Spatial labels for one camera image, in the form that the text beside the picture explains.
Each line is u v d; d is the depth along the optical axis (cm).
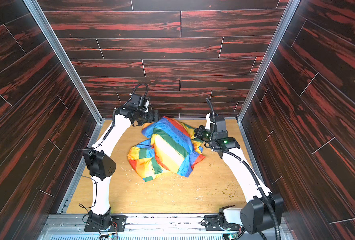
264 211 39
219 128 57
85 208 62
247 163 47
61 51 81
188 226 74
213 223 73
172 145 90
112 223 73
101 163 53
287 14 68
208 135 65
